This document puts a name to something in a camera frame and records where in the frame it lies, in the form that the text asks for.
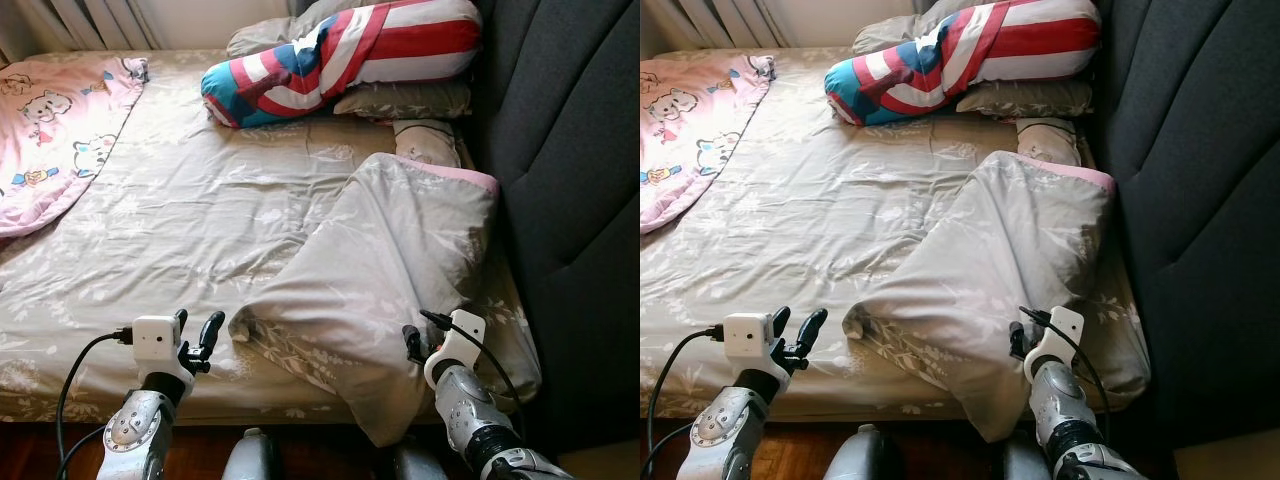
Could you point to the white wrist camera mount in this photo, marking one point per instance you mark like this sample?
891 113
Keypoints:
155 338
1062 328
745 337
465 330

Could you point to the pink cartoon print blanket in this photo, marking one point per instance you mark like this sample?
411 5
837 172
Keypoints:
690 130
50 130

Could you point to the grey floral bed sheet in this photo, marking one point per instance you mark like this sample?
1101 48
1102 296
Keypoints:
830 200
200 200

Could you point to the silver robot right leg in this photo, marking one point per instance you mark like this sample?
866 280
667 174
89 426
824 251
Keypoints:
415 468
1025 465

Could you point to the small grey floral pillow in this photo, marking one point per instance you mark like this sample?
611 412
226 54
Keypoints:
1048 140
428 140

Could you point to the red white blue striped pillow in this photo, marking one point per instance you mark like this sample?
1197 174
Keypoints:
400 35
1020 35

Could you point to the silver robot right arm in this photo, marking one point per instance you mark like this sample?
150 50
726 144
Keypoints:
1060 405
465 410

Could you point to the plump grey floral pillow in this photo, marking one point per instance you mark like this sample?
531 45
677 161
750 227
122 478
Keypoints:
890 35
265 38

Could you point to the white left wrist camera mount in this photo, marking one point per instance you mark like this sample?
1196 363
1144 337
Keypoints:
745 337
155 338

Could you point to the grey floral quilt pink trim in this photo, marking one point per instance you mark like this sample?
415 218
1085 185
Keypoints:
380 260
990 260

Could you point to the flat grey floral pillow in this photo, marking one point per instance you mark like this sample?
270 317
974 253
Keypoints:
1030 100
410 100

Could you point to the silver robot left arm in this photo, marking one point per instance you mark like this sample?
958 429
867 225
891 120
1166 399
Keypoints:
725 430
135 430

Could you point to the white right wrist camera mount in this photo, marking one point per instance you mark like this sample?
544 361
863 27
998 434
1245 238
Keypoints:
465 330
1062 328

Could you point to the pale pleated curtain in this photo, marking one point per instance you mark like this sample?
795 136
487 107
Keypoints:
700 20
70 22

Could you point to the dark grey upholstered headboard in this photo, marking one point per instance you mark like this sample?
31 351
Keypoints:
1190 200
570 200

